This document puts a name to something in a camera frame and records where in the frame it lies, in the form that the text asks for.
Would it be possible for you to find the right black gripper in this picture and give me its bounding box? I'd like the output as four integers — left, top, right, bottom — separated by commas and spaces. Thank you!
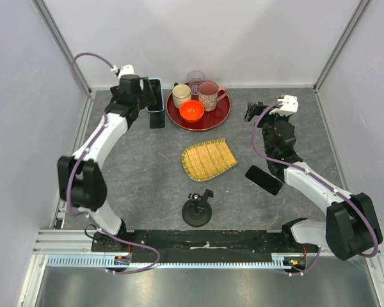
244, 101, 289, 155

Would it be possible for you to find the blue-cased smartphone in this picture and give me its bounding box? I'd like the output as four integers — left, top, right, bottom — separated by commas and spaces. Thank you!
147, 78, 164, 113

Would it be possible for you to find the black folding phone stand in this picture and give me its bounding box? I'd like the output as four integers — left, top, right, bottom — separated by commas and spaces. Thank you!
149, 112, 166, 129

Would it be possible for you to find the black smartphone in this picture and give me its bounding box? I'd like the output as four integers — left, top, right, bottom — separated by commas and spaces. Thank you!
245, 165, 283, 196

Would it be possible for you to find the black round-base phone holder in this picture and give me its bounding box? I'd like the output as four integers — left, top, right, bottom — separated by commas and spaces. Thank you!
182, 189, 214, 228

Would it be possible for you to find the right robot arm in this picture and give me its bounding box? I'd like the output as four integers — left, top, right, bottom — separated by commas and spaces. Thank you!
244, 95, 383, 260

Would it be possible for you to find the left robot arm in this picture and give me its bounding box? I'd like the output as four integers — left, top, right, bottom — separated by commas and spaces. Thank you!
57, 74, 157, 251

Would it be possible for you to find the red round tray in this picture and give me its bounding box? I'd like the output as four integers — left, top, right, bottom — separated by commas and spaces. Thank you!
166, 93, 231, 131

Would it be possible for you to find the pink patterned mug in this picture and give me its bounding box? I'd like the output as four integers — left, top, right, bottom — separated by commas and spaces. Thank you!
198, 81, 227, 112

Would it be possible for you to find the cream mug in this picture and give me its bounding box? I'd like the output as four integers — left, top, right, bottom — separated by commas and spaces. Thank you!
172, 84, 192, 109

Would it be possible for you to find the orange bowl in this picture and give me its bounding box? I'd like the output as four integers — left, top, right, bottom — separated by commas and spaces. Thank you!
179, 100, 205, 123

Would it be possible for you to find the clear glass tumbler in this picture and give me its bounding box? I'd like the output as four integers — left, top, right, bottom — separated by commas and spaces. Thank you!
187, 70, 205, 95

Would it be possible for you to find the woven bamboo tray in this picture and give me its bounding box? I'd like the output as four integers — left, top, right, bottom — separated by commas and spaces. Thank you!
181, 138, 238, 182

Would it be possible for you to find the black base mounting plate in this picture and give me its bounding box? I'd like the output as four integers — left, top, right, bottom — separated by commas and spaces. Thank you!
91, 228, 311, 256

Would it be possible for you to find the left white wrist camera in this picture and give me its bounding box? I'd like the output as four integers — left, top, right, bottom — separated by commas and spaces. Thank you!
111, 65, 134, 78

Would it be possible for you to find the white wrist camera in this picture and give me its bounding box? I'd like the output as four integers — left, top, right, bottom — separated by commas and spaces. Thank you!
269, 95, 298, 116
111, 65, 134, 78

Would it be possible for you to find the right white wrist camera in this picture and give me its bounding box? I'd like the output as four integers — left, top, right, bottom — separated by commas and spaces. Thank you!
269, 95, 298, 116

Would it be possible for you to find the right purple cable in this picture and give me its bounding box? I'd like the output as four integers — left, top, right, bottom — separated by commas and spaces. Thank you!
251, 104, 380, 276

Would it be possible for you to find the left aluminium frame post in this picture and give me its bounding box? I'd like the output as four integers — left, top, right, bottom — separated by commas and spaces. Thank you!
32, 0, 92, 94

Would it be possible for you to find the aluminium frame post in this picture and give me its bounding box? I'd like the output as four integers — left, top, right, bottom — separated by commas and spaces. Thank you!
32, 0, 92, 94
313, 0, 372, 93

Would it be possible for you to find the right aluminium frame post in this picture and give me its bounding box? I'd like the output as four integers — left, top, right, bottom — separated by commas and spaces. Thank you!
313, 0, 372, 93

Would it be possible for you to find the slotted cable duct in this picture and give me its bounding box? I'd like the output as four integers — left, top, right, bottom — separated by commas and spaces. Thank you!
46, 254, 294, 270

